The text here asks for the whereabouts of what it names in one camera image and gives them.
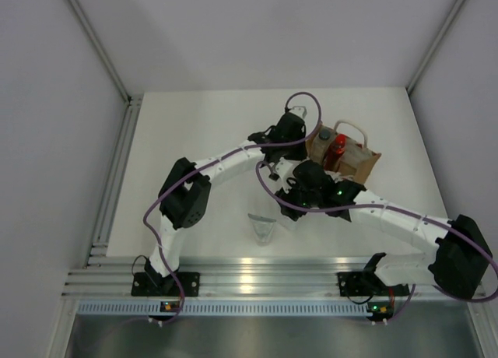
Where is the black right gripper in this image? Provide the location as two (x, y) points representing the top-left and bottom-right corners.
(275, 174), (321, 221)

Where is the red liquid bottle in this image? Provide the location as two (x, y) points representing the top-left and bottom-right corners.
(323, 134), (346, 170)

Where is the clear bottle grey cap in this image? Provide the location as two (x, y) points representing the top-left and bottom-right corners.
(309, 126), (337, 164)

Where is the burlap watermelon canvas bag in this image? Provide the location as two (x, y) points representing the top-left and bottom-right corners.
(305, 120), (381, 184)

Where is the clear silver tube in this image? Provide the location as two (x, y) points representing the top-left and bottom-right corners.
(247, 213), (276, 246)

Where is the white bottle grey cap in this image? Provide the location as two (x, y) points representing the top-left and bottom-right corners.
(278, 216), (298, 232)

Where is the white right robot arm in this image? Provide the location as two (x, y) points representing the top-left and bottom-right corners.
(271, 160), (493, 300)

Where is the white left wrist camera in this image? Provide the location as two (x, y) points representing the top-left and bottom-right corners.
(285, 106), (307, 120)

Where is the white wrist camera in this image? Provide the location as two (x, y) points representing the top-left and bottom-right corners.
(269, 158), (300, 192)
(285, 106), (307, 120)

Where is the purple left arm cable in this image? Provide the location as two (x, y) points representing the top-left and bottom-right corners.
(143, 91), (322, 328)

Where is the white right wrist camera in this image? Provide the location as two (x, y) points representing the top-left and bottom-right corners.
(269, 158), (300, 192)

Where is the aluminium frame post left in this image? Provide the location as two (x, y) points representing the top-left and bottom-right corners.
(58, 0), (132, 104)

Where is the aluminium frame post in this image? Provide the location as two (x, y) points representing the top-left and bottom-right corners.
(405, 0), (469, 97)
(58, 0), (132, 104)

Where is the aluminium frame post right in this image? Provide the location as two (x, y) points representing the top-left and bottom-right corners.
(405, 0), (469, 97)

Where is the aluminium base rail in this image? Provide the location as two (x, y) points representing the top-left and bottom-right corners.
(61, 255), (486, 297)

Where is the slotted grey cable duct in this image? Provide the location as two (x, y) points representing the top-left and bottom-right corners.
(77, 299), (372, 317)

